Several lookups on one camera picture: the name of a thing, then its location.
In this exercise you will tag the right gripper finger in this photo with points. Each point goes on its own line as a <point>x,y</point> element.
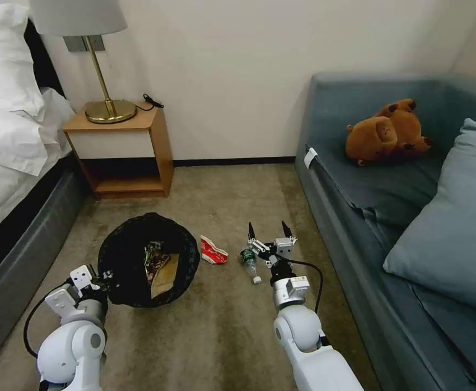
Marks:
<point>254,241</point>
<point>288,233</point>

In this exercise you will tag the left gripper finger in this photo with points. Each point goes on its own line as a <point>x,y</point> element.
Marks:
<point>106,277</point>

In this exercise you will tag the trash bin with black bag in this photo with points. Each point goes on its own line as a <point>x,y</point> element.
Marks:
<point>119,260</point>

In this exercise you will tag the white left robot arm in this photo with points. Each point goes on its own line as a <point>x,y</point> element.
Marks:
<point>68,350</point>

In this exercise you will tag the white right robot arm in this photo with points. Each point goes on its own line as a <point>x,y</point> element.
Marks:
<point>303,338</point>

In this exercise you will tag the clear plastic bottle green label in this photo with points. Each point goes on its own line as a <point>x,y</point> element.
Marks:
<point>248,260</point>

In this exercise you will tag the red and white crumpled carton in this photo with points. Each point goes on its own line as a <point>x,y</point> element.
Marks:
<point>213,252</point>

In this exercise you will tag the dark crumpled snack wrapper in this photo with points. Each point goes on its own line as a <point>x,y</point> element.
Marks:
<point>154,254</point>

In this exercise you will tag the brown paper scrap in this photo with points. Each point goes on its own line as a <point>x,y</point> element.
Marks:
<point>165,277</point>

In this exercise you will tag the white sofa tag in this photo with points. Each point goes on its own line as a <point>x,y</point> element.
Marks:
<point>311,158</point>

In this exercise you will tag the blue-grey sofa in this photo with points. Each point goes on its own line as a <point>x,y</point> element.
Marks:
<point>360,195</point>

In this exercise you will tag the black baseboard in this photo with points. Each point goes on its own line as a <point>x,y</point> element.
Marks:
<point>233,161</point>

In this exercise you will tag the grey bed base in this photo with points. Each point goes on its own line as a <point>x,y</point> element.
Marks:
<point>22,248</point>

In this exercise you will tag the white duvet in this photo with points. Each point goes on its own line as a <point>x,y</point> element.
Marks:
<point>5,191</point>

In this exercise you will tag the wooden bedside table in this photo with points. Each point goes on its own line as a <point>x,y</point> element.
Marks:
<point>123,140</point>

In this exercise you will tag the brown plush toy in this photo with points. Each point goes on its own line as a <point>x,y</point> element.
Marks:
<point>388,130</point>

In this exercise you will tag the blue cushion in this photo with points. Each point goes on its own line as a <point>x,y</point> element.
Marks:
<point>453,228</point>

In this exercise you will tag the brass lamp with white shade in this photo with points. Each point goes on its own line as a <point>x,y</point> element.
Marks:
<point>109,111</point>

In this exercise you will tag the white pillow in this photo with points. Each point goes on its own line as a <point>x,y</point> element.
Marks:
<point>1,93</point>

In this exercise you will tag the black headboard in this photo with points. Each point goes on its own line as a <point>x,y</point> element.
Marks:
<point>46,65</point>

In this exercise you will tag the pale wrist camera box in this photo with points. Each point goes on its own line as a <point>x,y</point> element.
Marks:
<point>285,247</point>
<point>84,277</point>

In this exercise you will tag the grey wall switch panel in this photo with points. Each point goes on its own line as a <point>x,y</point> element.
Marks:
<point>75,44</point>

